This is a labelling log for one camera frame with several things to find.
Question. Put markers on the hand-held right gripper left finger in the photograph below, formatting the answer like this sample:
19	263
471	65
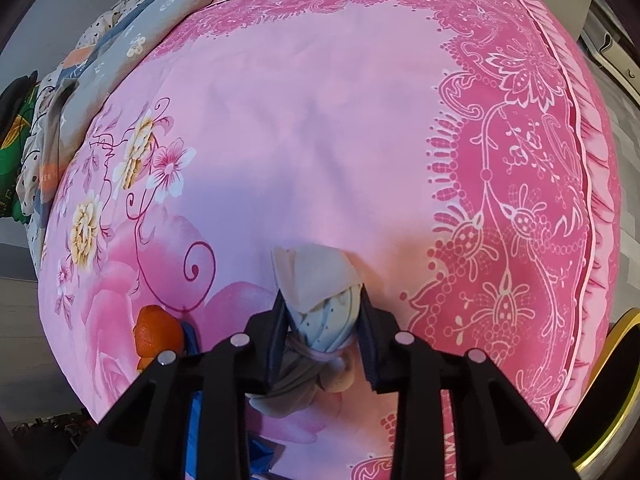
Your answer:
277	345

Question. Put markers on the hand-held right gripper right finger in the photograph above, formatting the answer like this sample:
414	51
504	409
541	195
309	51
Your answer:
367	345

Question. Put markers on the grey knotted sock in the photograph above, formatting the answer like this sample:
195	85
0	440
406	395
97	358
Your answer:
320	310

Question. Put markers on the yellow round bin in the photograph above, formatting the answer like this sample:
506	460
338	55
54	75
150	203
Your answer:
625	322

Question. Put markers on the orange peel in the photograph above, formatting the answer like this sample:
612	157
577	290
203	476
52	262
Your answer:
152	332

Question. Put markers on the pink floral bedsheet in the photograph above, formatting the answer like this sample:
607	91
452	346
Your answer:
325	135

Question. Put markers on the green and yellow cloth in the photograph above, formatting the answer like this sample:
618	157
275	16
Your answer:
15	130

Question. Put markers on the grey patterned quilt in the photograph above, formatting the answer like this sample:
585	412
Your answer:
150	20

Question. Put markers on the beige spotted duvet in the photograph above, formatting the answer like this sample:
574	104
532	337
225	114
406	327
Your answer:
97	30

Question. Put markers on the black cloth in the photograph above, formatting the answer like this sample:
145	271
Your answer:
17	87

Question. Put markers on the white low cabinet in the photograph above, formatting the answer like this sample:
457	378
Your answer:
607	35

